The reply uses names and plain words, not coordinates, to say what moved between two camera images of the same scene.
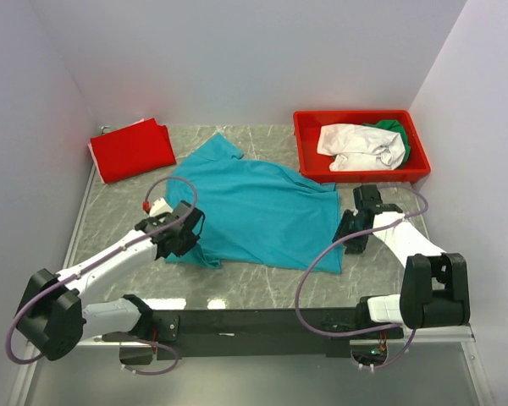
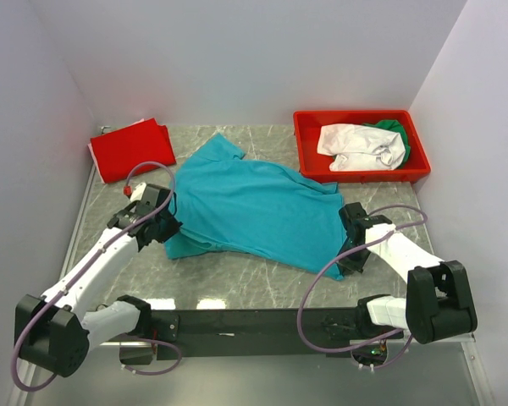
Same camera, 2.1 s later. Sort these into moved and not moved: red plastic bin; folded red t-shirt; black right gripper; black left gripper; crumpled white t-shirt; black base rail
Moved: black right gripper; black left gripper
Not moved: red plastic bin; crumpled white t-shirt; folded red t-shirt; black base rail
